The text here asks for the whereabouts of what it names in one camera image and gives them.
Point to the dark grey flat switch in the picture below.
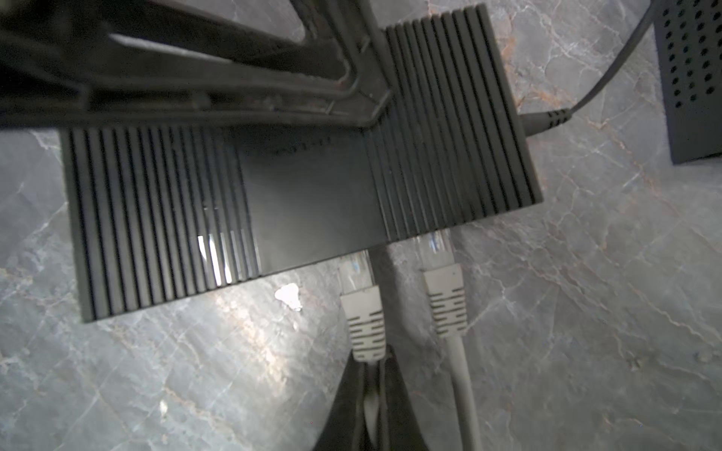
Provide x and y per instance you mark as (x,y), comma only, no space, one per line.
(688,40)

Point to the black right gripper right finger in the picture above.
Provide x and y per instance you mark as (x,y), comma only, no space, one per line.
(399,429)

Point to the black ribbed network switch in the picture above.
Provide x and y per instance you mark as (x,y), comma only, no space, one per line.
(164,212)

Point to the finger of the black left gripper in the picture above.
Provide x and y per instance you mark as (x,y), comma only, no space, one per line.
(77,63)

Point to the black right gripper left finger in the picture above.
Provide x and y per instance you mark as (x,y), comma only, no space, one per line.
(345,426)

